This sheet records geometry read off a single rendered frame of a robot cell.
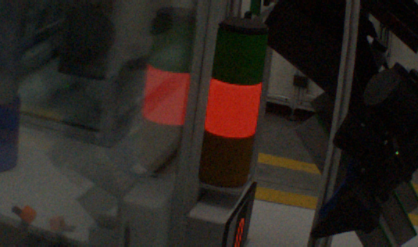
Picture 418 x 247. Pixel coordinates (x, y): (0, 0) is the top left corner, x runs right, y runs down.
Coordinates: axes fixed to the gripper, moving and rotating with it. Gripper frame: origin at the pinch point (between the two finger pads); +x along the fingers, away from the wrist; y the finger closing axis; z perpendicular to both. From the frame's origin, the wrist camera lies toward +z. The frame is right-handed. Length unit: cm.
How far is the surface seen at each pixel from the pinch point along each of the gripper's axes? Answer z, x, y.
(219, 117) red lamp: 19.4, -3.9, 21.2
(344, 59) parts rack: 11.8, -8.2, -19.1
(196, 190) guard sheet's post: 15.2, 3.0, 20.3
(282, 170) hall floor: -44, 120, -328
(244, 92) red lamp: 19.7, -7.2, 20.8
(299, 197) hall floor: -54, 111, -297
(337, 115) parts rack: 6.6, -2.2, -19.1
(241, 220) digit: 9.9, 2.0, 19.2
